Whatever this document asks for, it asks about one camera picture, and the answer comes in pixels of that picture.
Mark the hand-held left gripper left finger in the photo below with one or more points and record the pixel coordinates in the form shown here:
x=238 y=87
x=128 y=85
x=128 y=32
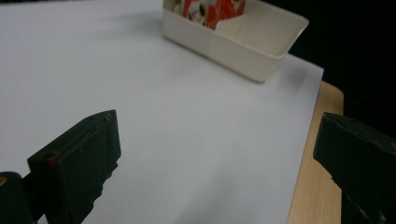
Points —
x=77 y=168

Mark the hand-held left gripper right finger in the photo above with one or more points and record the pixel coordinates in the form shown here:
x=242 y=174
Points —
x=361 y=165

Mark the white divided tray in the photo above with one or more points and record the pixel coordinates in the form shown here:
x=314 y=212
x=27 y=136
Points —
x=243 y=59

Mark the red and black food packet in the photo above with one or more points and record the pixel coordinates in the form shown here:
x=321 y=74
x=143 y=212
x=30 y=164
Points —
x=218 y=12

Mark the white table mat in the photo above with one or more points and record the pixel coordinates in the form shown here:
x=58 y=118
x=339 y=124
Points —
x=186 y=124

